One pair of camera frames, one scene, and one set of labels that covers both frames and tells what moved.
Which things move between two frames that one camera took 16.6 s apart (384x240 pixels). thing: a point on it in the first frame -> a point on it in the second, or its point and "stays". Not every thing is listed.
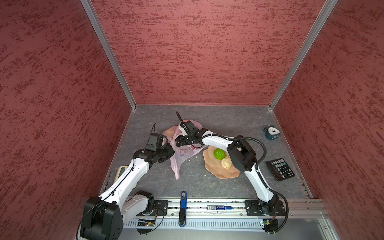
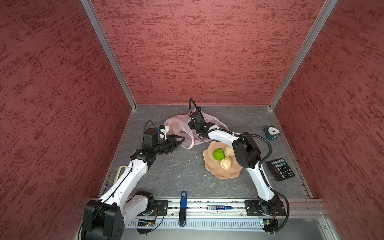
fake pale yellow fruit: x=226 y=162 stays
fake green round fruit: x=219 y=153 stays
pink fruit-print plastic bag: x=181 y=153 -> x=180 y=126
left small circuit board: x=141 y=223 stays
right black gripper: x=181 y=137 -> x=190 y=124
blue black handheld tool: x=182 y=213 stays
